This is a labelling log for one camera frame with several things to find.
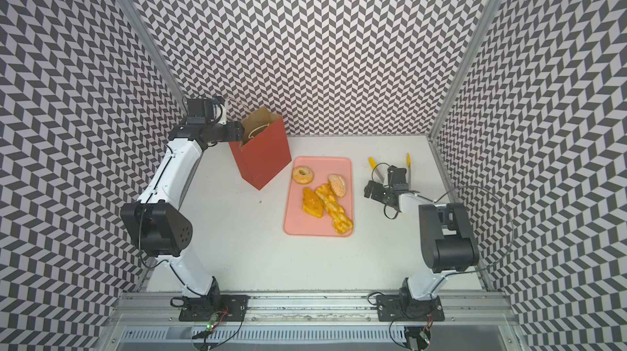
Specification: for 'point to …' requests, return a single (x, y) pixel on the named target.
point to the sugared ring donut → (302, 175)
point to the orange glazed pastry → (311, 203)
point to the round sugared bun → (337, 184)
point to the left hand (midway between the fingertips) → (234, 130)
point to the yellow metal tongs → (374, 166)
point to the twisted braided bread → (340, 221)
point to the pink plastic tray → (299, 223)
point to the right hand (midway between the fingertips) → (375, 195)
